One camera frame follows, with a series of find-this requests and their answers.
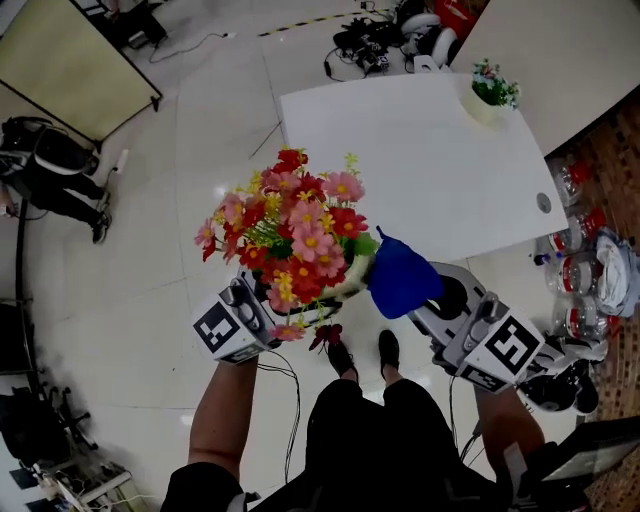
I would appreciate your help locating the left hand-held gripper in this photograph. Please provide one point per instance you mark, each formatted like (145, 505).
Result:
(245, 312)

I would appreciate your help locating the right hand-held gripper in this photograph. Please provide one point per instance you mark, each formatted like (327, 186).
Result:
(510, 345)

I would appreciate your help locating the blue cloth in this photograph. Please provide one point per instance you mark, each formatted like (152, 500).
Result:
(400, 280)

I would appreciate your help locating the red pink flower pot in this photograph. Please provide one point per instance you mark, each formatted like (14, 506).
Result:
(305, 235)

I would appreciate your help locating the person's right forearm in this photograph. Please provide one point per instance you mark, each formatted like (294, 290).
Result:
(505, 425)

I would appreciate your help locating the person's left forearm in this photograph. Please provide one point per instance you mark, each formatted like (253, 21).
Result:
(220, 415)

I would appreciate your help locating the small potted plant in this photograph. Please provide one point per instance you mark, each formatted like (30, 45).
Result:
(480, 112)

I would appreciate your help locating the person's right shoe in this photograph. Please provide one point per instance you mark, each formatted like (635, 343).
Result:
(389, 347)

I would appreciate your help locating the person's shoe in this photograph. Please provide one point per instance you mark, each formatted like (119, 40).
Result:
(340, 357)
(389, 347)

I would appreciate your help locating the person's left shoe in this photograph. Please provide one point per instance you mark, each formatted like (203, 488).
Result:
(340, 357)

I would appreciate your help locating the small blue-capped bottle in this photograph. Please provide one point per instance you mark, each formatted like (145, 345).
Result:
(547, 258)

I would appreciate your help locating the large clear water bottle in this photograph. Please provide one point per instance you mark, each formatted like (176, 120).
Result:
(570, 182)
(575, 232)
(575, 275)
(582, 320)

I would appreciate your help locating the black white gear pile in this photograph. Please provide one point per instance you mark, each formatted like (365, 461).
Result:
(550, 395)

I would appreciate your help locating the person's torso in black clothing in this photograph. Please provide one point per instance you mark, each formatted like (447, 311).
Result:
(375, 450)

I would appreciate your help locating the white table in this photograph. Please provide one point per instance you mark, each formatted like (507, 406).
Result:
(400, 150)

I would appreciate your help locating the grey clothes pile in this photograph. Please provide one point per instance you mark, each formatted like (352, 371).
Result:
(617, 270)

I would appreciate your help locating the black chest-mounted screen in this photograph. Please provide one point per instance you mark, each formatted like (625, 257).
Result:
(590, 455)

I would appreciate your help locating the white power strip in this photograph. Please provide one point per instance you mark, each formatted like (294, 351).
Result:
(121, 160)

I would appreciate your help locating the white board panel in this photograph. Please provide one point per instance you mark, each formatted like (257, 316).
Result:
(550, 60)

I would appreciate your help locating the black equipment pile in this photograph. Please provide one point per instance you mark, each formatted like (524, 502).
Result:
(360, 35)

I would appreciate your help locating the black white backpack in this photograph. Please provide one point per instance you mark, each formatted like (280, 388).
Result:
(55, 152)

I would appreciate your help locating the cluttered white rack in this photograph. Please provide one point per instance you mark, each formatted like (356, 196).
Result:
(75, 487)

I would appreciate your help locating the red bag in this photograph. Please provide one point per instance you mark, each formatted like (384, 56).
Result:
(455, 12)

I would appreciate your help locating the black office chair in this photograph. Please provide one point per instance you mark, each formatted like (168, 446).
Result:
(30, 425)

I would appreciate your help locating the yellow partition screen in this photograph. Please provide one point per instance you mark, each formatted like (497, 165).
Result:
(65, 65)

